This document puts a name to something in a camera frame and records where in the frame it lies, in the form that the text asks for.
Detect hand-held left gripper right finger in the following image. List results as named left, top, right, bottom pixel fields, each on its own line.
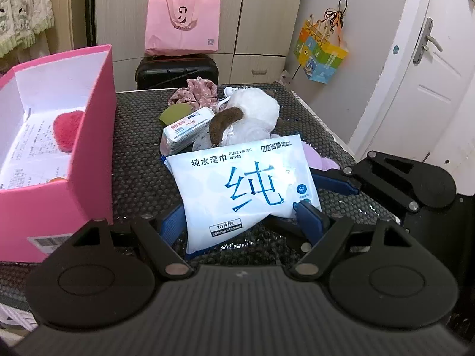
left=291, top=198, right=409, bottom=277

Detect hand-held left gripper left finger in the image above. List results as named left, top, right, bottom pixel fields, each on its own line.
left=70, top=203, right=194, bottom=279

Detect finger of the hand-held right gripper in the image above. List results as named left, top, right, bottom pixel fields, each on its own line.
left=310, top=151, right=427, bottom=212

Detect purple plush toy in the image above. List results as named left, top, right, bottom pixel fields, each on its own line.
left=302, top=139, right=341, bottom=172

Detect large white wet wipes pack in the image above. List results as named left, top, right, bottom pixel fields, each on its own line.
left=165, top=133, right=322, bottom=260

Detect pink cardboard box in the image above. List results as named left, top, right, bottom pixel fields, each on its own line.
left=0, top=44, right=116, bottom=264

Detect white plush toy brown ears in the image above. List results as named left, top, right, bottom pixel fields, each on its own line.
left=208, top=87, right=281, bottom=146

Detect green makeup sponge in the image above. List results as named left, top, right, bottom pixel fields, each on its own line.
left=159, top=103, right=194, bottom=127

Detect pink floral scrunchie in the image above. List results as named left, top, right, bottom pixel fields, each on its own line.
left=168, top=76, right=218, bottom=107

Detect white door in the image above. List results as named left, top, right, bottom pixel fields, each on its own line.
left=348, top=0, right=475, bottom=195

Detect small wet wipes pack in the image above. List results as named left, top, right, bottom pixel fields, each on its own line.
left=160, top=107, right=216, bottom=156

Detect colourful paper bag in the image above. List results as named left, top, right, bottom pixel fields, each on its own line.
left=294, top=20, right=349, bottom=85

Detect red fluffy pad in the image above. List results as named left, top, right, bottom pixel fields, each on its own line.
left=53, top=110, right=87, bottom=153

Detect black suitcase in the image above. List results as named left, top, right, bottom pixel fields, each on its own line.
left=135, top=54, right=220, bottom=90

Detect printed paper sheet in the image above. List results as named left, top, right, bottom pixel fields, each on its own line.
left=0, top=107, right=75, bottom=192

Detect white wardrobe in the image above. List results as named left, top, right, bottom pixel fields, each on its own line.
left=94, top=0, right=308, bottom=84

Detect white printed box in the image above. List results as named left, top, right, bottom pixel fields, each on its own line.
left=0, top=300, right=37, bottom=338

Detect pink tote bag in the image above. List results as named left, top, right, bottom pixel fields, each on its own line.
left=145, top=0, right=221, bottom=57

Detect cream knitted sweater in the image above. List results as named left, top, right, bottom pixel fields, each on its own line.
left=0, top=0, right=57, bottom=58

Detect silver door handle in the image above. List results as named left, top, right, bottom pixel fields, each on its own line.
left=413, top=18, right=443, bottom=65

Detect black hair ties on hook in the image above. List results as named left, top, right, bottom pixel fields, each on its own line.
left=325, top=0, right=348, bottom=32

